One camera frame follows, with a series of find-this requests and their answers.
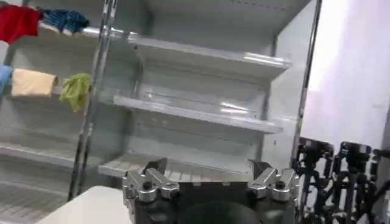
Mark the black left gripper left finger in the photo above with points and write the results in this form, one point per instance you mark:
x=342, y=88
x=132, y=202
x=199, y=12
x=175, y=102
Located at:
x=153, y=179

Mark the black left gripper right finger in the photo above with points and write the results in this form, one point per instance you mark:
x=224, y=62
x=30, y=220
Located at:
x=268, y=181

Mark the steel rack pole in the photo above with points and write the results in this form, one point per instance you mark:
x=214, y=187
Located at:
x=91, y=106

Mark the white open display shelf unit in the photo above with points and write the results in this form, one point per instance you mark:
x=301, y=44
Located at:
x=207, y=91

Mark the green cloth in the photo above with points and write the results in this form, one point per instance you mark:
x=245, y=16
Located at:
x=76, y=89

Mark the glass-sided shelf unit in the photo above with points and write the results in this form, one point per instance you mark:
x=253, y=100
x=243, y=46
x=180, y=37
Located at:
x=36, y=137

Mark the beige cloth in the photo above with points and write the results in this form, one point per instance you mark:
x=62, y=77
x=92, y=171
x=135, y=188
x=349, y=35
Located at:
x=32, y=82

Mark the light blue cloth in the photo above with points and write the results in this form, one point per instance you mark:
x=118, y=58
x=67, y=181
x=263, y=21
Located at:
x=4, y=77

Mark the dark blue cloth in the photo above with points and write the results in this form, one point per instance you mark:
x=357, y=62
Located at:
x=65, y=19

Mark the red cloth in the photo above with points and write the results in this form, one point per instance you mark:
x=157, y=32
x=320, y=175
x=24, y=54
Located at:
x=16, y=22

